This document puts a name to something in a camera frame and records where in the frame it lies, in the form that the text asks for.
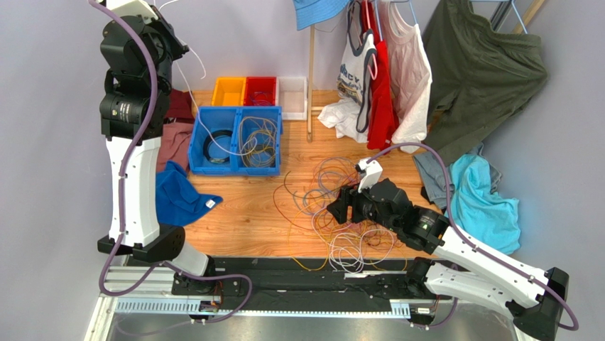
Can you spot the dark red cloth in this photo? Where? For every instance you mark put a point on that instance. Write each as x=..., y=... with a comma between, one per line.
x=180, y=109

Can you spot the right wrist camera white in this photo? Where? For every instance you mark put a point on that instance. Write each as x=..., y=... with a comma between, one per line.
x=369, y=171

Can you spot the blue cloth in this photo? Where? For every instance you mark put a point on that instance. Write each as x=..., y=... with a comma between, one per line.
x=177, y=201

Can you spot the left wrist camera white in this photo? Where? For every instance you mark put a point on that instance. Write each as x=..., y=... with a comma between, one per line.
x=139, y=8

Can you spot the olive green shirt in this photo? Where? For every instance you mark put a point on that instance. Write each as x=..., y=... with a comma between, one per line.
x=480, y=77

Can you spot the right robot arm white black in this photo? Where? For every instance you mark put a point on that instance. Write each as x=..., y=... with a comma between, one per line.
x=533, y=298

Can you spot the grey cloth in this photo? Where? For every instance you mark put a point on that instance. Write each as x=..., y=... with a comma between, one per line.
x=430, y=172

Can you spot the cyan cloth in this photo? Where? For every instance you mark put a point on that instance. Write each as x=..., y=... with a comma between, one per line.
x=478, y=208

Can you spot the red garment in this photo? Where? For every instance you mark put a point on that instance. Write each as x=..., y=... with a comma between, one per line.
x=383, y=120

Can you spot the blue bucket hat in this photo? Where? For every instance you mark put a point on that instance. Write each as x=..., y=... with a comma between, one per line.
x=311, y=12

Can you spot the white small bin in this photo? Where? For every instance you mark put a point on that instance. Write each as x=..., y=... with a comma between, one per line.
x=292, y=97

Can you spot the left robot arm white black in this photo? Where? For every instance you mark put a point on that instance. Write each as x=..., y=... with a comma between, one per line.
x=132, y=123

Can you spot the yellow small bin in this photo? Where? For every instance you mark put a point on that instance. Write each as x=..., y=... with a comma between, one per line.
x=229, y=92

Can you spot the white printed shirt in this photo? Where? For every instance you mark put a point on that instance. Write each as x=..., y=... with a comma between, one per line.
x=350, y=116

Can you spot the red small bin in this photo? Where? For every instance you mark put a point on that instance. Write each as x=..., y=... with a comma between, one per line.
x=260, y=91

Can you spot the wooden rack pole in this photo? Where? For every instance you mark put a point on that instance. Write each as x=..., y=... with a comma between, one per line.
x=310, y=83

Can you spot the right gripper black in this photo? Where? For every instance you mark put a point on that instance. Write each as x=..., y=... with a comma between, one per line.
x=352, y=207

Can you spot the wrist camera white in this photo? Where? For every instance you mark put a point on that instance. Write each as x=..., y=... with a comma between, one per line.
x=369, y=171
x=139, y=8

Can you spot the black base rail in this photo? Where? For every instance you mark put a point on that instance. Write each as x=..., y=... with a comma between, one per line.
x=279, y=284

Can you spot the blue double bin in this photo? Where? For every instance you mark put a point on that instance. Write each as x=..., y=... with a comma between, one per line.
x=233, y=141

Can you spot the pink tank top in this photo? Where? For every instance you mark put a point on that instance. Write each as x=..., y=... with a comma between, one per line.
x=410, y=74

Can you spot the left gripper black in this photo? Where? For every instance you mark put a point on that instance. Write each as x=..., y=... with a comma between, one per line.
x=159, y=27

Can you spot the pink cloth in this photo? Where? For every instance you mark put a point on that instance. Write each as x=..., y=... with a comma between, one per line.
x=175, y=142

